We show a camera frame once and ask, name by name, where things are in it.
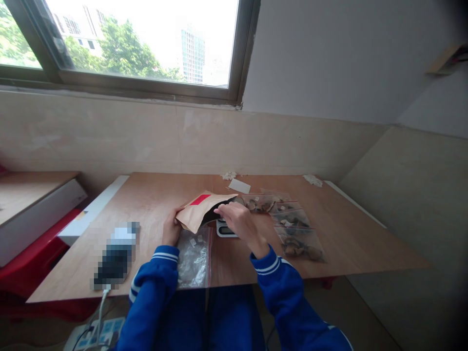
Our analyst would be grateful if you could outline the white paper card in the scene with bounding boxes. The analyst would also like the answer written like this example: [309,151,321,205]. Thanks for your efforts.
[228,178,252,195]

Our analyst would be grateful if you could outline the dark framed window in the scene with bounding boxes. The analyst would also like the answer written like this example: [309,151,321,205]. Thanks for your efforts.
[0,0,262,107]

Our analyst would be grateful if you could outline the clear bag of dried pieces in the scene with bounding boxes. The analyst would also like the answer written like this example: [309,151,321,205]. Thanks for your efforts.
[270,204,312,230]
[241,194,273,214]
[274,226,329,264]
[260,188,294,206]

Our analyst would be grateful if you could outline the person's legs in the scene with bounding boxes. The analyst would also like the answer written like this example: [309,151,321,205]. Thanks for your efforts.
[117,285,268,351]

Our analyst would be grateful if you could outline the white power strip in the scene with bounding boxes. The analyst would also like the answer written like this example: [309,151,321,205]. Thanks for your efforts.
[63,316,127,351]

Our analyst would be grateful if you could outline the kraft paper pouch red label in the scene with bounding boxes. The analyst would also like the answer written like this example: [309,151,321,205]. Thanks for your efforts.
[175,190,239,234]

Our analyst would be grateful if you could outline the white cable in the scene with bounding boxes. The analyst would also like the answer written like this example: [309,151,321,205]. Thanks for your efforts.
[94,289,112,335]

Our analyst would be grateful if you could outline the wooden wall shelf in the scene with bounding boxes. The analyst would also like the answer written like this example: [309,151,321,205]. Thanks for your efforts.
[425,43,468,77]

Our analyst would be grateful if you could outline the red plastic stool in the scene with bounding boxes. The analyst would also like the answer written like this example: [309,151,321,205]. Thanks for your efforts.
[0,208,85,323]

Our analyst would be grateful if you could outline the person's right hand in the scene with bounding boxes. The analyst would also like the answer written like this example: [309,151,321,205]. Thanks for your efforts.
[214,201,270,258]

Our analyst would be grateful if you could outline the stack of empty zip bags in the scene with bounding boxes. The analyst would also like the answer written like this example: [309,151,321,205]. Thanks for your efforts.
[176,226,214,290]

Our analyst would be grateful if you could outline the person's left hand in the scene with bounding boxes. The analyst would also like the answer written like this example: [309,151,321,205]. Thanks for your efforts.
[162,206,186,247]

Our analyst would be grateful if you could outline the white cabinet with wooden top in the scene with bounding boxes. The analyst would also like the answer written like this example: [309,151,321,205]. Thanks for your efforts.
[0,171,89,268]

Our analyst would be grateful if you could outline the long white box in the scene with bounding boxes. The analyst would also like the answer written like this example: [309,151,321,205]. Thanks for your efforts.
[58,175,131,247]

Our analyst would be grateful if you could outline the small white digital scale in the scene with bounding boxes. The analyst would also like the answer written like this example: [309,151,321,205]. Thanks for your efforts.
[216,218,240,239]

